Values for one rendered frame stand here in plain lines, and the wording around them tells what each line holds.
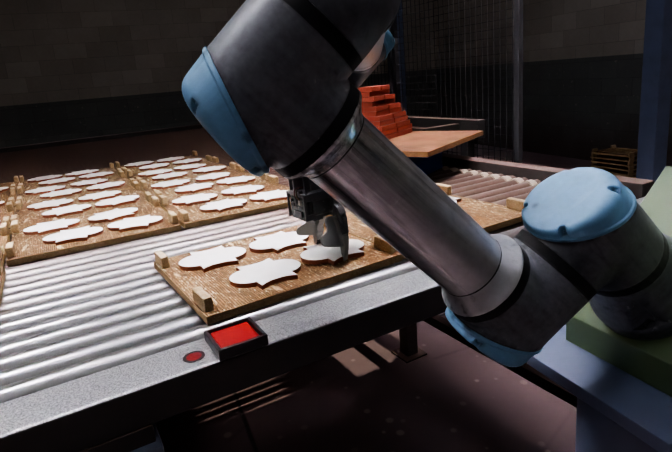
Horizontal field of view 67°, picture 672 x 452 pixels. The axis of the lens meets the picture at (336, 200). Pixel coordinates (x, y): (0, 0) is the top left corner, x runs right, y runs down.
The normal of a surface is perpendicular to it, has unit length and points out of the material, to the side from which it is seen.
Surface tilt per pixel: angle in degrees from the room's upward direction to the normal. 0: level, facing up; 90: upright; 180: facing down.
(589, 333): 90
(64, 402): 0
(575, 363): 0
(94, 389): 0
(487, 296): 73
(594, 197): 37
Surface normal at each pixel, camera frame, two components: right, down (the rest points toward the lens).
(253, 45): -0.21, -0.05
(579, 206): -0.61, -0.66
